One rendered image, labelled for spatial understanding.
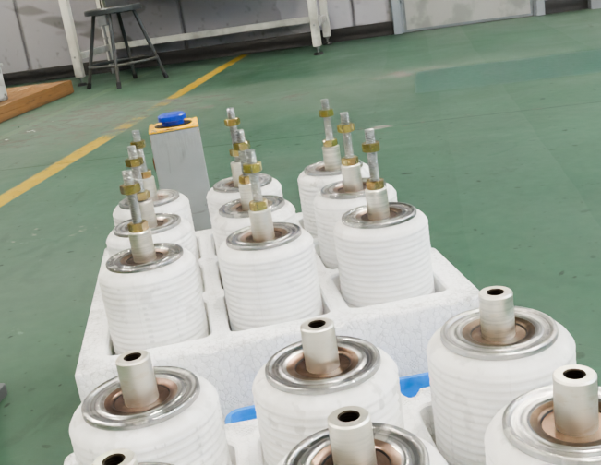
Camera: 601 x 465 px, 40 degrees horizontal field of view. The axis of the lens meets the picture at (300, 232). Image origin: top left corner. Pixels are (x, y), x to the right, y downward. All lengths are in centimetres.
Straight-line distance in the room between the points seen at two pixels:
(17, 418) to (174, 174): 39
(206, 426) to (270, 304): 28
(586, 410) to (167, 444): 24
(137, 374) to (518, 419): 23
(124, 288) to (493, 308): 37
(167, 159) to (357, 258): 45
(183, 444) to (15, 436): 61
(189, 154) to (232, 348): 46
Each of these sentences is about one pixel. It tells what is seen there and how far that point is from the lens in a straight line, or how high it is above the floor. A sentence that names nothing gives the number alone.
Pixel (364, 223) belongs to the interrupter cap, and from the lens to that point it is 80.
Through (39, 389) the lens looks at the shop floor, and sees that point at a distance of 121.
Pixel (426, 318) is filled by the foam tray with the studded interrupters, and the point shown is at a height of 17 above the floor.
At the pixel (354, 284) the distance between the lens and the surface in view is 81.
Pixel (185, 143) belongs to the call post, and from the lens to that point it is 116.
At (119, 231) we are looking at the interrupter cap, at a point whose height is 25.
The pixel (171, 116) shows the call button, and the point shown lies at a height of 33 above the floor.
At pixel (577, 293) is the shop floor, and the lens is 125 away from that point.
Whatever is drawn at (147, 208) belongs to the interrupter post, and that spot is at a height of 27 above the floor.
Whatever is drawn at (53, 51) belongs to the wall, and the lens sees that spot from 637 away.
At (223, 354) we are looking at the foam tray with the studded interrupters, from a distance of 77.
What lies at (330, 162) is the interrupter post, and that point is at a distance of 104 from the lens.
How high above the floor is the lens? 50
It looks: 18 degrees down
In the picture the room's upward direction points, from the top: 8 degrees counter-clockwise
